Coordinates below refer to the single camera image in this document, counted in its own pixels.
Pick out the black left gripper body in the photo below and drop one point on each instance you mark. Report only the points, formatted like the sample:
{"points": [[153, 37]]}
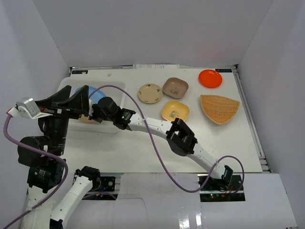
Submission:
{"points": [[63, 111]]}

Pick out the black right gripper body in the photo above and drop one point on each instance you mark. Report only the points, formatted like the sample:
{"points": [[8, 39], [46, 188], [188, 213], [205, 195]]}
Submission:
{"points": [[97, 115]]}

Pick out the blue round plate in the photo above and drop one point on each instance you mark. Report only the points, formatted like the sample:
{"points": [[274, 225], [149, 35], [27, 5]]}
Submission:
{"points": [[95, 95]]}

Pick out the small beige floral plate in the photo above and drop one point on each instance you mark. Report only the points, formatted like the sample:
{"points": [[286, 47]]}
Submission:
{"points": [[150, 93]]}

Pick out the yellow square dish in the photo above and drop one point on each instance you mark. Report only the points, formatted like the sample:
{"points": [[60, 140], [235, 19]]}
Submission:
{"points": [[175, 109]]}

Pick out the brown square dish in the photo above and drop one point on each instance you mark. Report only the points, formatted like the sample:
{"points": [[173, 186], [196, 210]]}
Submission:
{"points": [[175, 88]]}

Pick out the orange round plate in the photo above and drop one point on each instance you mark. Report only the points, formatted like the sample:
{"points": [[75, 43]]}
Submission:
{"points": [[210, 78]]}

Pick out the woven wicker tray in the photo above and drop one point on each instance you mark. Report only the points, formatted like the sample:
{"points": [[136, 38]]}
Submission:
{"points": [[219, 109]]}

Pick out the yellow round plate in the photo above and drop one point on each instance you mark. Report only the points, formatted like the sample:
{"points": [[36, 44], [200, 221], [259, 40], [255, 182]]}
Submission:
{"points": [[86, 120]]}

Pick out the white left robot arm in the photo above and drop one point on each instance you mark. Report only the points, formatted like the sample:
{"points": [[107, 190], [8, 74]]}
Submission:
{"points": [[42, 154]]}

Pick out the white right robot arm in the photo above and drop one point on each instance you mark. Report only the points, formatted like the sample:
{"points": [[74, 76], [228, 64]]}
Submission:
{"points": [[180, 137]]}

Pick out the white plastic bin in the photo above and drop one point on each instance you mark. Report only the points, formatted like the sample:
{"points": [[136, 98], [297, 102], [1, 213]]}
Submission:
{"points": [[116, 95]]}

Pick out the papers at back edge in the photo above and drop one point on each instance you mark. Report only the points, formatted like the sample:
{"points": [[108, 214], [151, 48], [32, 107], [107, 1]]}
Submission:
{"points": [[156, 66]]}

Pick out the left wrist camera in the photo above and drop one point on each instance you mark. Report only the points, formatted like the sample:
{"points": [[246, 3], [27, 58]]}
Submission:
{"points": [[27, 108]]}

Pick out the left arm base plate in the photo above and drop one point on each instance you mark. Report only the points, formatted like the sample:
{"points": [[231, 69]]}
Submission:
{"points": [[103, 189]]}

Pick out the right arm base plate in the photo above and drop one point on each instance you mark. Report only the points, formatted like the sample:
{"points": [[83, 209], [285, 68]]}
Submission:
{"points": [[211, 193]]}

